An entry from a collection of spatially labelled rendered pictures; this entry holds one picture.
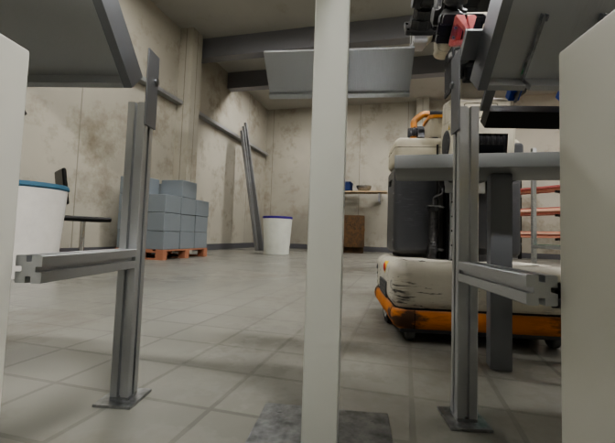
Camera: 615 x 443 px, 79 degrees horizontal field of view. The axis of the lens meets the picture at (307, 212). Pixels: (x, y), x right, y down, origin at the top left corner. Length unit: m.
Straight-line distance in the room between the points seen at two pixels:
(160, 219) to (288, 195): 5.72
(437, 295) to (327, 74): 0.91
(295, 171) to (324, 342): 9.52
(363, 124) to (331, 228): 9.42
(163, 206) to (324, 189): 4.25
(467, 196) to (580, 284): 0.34
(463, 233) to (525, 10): 0.45
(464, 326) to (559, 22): 0.63
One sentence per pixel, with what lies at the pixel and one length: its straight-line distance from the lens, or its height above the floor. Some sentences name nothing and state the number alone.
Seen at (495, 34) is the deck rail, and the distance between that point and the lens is 0.87.
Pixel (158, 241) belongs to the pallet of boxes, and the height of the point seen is 0.23.
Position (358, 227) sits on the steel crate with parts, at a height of 0.56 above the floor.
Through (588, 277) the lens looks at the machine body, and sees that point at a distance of 0.54.
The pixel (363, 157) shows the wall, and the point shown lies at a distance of 9.80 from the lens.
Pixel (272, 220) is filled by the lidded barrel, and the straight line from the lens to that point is 6.57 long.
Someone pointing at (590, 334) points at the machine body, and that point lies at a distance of 0.55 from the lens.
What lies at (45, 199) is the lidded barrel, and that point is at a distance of 3.18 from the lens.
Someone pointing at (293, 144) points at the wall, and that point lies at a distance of 10.28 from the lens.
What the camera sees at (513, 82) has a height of 0.70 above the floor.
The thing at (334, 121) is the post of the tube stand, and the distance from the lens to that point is 0.66.
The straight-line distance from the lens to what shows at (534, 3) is 0.92.
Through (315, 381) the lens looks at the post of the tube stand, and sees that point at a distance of 0.68.
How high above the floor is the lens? 0.36
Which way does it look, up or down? 3 degrees up
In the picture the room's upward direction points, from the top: 2 degrees clockwise
